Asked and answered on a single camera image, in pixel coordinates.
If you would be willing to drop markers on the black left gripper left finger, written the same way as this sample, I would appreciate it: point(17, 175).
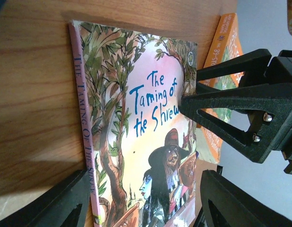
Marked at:
point(64, 205)

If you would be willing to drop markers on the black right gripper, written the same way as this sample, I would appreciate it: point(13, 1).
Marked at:
point(255, 118)

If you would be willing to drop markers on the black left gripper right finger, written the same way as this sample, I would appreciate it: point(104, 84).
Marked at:
point(226, 205)

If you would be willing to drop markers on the pink Taming Shrew book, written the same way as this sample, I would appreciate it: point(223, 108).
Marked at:
point(140, 150)

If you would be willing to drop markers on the orange Treehouse book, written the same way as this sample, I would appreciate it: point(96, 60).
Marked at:
point(225, 46)

